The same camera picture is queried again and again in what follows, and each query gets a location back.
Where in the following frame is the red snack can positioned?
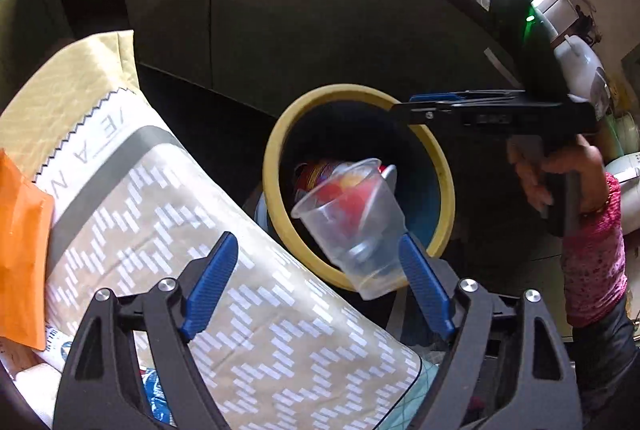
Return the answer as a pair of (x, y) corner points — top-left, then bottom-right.
(292, 160), (397, 211)

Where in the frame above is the clear plastic cup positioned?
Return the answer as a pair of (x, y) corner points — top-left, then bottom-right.
(291, 157), (407, 301)

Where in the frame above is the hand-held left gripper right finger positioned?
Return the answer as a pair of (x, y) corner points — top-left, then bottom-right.
(397, 234), (585, 430)

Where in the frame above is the person's right hand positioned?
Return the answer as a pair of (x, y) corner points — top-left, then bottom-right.
(507, 135), (608, 221)

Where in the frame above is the orange packet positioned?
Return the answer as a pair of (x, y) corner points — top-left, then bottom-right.
(0, 149), (55, 351)

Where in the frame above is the white box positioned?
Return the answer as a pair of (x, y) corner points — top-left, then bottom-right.
(542, 0), (582, 42)

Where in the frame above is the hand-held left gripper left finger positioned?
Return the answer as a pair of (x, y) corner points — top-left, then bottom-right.
(52, 231), (240, 430)

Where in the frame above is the beige patterned tablecloth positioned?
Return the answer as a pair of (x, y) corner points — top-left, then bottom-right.
(0, 30), (421, 430)

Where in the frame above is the white blue-print packet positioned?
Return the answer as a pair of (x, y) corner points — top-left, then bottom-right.
(44, 325), (73, 373)

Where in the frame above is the white electric kettle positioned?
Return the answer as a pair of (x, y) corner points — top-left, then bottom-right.
(555, 35), (612, 111)

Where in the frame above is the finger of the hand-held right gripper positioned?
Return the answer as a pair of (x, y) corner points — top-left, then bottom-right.
(389, 102), (476, 127)
(409, 91), (523, 104)

